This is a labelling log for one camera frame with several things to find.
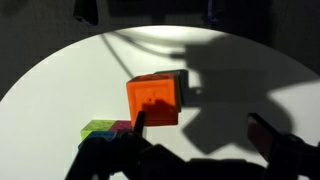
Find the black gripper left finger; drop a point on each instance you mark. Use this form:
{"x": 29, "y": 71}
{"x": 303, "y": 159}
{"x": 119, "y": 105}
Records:
{"x": 139, "y": 123}

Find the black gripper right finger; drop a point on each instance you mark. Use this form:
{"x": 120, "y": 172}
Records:
{"x": 263, "y": 136}

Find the orange block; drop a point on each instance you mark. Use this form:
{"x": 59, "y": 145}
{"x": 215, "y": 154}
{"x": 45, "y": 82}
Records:
{"x": 155, "y": 100}

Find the pink block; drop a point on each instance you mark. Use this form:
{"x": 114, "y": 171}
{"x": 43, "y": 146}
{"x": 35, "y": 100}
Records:
{"x": 121, "y": 126}

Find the lime yellow block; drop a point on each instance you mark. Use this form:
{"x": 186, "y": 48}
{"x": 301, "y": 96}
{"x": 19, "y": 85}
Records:
{"x": 96, "y": 126}

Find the blue block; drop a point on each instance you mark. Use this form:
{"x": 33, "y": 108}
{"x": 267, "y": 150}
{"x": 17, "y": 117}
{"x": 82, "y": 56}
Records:
{"x": 98, "y": 136}

